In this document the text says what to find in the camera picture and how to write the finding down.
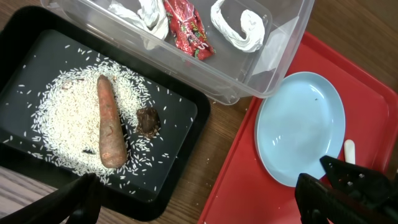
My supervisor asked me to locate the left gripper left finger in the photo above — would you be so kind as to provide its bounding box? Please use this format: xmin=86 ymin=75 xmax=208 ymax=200
xmin=1 ymin=174 xmax=102 ymax=224

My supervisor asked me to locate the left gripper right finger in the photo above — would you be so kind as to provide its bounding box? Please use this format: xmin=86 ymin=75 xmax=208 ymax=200
xmin=295 ymin=156 xmax=397 ymax=224

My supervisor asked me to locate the white plastic spoon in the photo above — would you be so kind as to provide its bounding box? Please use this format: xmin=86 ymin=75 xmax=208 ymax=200
xmin=343 ymin=139 xmax=356 ymax=165

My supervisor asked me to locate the pile of white rice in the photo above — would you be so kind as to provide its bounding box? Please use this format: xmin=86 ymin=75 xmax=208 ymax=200
xmin=30 ymin=45 xmax=162 ymax=186

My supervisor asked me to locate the large light blue plate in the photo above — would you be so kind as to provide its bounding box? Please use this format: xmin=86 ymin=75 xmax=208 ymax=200
xmin=254 ymin=72 xmax=346 ymax=187

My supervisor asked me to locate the brown food lump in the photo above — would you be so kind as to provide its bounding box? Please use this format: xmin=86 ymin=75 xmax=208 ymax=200
xmin=136 ymin=108 xmax=160 ymax=139

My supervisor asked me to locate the white tissue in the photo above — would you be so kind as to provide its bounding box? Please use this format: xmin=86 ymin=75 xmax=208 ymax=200
xmin=108 ymin=0 xmax=169 ymax=40

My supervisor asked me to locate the white plastic film strip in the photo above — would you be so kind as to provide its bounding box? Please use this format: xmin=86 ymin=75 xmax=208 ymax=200
xmin=210 ymin=0 xmax=266 ymax=54

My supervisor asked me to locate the red snack wrapper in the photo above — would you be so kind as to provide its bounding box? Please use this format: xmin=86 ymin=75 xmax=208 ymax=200
xmin=163 ymin=0 xmax=216 ymax=60

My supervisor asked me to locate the black plastic tray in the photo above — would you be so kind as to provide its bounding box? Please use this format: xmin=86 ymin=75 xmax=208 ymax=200
xmin=1 ymin=6 xmax=211 ymax=222

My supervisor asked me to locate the red serving tray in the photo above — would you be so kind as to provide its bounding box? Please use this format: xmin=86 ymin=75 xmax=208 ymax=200
xmin=199 ymin=33 xmax=397 ymax=224

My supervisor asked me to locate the clear plastic bin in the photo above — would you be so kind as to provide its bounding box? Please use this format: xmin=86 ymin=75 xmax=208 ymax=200
xmin=41 ymin=0 xmax=315 ymax=105

